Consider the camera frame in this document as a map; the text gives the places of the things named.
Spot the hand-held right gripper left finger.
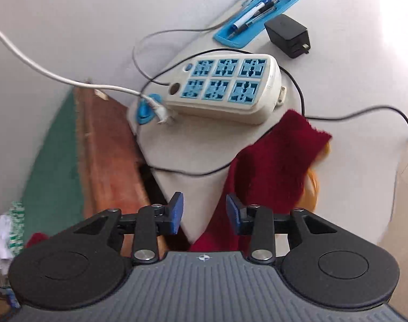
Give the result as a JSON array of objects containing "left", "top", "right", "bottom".
[{"left": 73, "top": 191, "right": 185, "bottom": 264}]

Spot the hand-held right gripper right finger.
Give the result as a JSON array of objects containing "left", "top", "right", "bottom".
[{"left": 226, "top": 193, "right": 339, "bottom": 264}]

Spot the red knit sweater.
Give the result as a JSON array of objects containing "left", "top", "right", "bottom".
[{"left": 23, "top": 108, "right": 332, "bottom": 253}]

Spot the white side table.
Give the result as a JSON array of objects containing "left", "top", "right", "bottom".
[{"left": 127, "top": 0, "right": 408, "bottom": 245}]

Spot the orange plastic item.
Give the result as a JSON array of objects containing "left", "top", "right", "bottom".
[{"left": 298, "top": 142, "right": 332, "bottom": 210}]

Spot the white blue power strip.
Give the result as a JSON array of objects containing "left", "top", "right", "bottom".
[{"left": 164, "top": 53, "right": 287, "bottom": 126}]

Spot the green table cloth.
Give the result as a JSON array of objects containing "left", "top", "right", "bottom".
[{"left": 21, "top": 89, "right": 87, "bottom": 242}]

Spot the green striped folded shirt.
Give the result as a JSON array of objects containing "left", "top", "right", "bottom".
[{"left": 8, "top": 201, "right": 27, "bottom": 255}]

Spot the blue pen tray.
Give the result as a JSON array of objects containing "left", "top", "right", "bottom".
[{"left": 212, "top": 0, "right": 320, "bottom": 49}]

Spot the white folded garment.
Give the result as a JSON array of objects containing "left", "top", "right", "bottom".
[{"left": 0, "top": 215, "right": 15, "bottom": 269}]

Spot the black power adapter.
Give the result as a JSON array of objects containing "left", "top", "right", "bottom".
[{"left": 264, "top": 14, "right": 312, "bottom": 59}]

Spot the dark clear pen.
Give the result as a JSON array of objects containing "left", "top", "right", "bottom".
[{"left": 228, "top": 5, "right": 278, "bottom": 38}]

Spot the white blue pen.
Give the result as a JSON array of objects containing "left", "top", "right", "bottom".
[{"left": 232, "top": 2, "right": 275, "bottom": 31}]

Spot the blue round cable holder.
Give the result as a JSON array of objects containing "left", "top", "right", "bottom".
[{"left": 136, "top": 94, "right": 162, "bottom": 126}]

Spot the white power cable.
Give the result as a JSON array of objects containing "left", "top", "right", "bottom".
[{"left": 0, "top": 20, "right": 178, "bottom": 125}]

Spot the thin grey cable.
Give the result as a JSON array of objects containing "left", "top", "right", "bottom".
[{"left": 133, "top": 0, "right": 258, "bottom": 86}]

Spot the black cable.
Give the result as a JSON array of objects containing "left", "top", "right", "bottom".
[{"left": 142, "top": 50, "right": 408, "bottom": 185}]

